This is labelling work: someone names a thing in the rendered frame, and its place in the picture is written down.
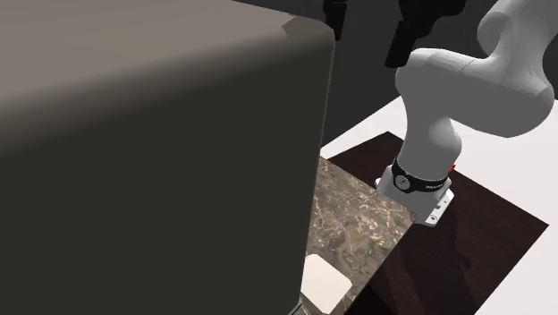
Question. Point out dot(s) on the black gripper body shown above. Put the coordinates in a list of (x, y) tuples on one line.
[(429, 9)]

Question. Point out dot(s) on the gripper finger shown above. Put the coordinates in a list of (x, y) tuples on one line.
[(403, 45), (336, 15)]

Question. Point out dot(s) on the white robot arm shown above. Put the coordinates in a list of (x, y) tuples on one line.
[(440, 91)]

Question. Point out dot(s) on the dark wood robot stand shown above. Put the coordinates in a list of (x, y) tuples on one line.
[(457, 261)]

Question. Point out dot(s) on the large grey cabinet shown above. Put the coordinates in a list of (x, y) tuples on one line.
[(152, 166)]

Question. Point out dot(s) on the white rounded square plate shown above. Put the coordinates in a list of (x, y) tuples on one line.
[(323, 283)]

